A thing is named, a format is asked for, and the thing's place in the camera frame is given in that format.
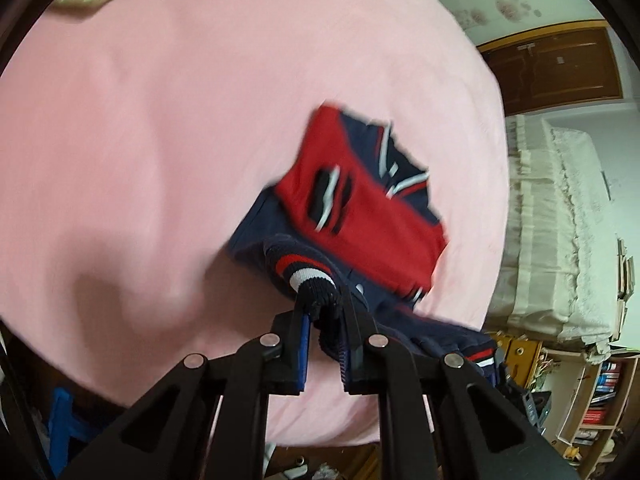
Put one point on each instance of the navy red varsity jacket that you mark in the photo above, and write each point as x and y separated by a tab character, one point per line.
354	212

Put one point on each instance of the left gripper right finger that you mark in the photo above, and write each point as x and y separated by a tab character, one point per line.
439	417

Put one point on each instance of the bookshelf with books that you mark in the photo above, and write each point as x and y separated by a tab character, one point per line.
588	402

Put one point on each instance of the beige lace furniture cover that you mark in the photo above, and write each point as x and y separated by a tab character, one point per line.
559	273

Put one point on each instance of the dark wooden door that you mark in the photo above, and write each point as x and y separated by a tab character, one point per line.
556	65

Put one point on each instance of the pink plush bed blanket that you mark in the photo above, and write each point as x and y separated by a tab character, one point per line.
134	141

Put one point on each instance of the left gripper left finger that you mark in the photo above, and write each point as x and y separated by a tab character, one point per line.
205	419

